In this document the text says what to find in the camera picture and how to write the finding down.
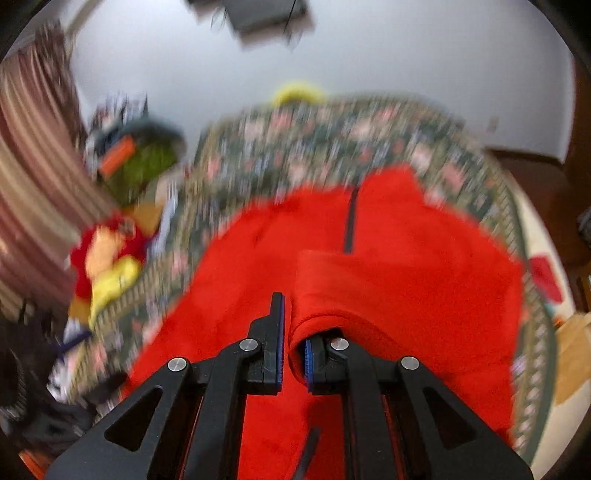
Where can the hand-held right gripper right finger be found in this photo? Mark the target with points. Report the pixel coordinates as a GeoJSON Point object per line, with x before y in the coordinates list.
{"type": "Point", "coordinates": [308, 364]}

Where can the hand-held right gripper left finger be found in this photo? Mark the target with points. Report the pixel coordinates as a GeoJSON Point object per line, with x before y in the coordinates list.
{"type": "Point", "coordinates": [278, 344]}

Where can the red garment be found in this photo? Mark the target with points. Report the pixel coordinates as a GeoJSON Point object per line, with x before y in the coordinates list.
{"type": "Point", "coordinates": [415, 286]}

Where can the pile of mixed clothes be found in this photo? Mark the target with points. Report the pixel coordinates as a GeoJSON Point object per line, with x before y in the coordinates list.
{"type": "Point", "coordinates": [115, 115]}

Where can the yellow garment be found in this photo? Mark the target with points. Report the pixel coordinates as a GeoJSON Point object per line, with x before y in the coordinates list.
{"type": "Point", "coordinates": [113, 281]}

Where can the red and peach clothing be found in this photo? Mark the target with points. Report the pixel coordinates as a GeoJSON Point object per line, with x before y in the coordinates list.
{"type": "Point", "coordinates": [99, 249]}

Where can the floral blanket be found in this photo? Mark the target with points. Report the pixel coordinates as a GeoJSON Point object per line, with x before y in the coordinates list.
{"type": "Point", "coordinates": [300, 138]}

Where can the green patterned cloth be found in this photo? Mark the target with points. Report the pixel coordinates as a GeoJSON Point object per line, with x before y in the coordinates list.
{"type": "Point", "coordinates": [143, 166]}

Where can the orange box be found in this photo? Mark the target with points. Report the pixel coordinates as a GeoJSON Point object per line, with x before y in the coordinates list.
{"type": "Point", "coordinates": [117, 154]}

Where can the cream blanket with red print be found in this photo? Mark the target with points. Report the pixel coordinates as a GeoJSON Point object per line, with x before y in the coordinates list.
{"type": "Point", "coordinates": [545, 277]}

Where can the yellow hoop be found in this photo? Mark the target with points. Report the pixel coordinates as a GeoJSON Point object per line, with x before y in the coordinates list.
{"type": "Point", "coordinates": [298, 90]}

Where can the striped pink curtain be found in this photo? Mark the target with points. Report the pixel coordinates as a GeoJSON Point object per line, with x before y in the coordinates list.
{"type": "Point", "coordinates": [32, 161]}

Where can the black wall television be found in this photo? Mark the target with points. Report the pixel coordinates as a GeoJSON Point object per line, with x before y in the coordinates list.
{"type": "Point", "coordinates": [263, 14]}

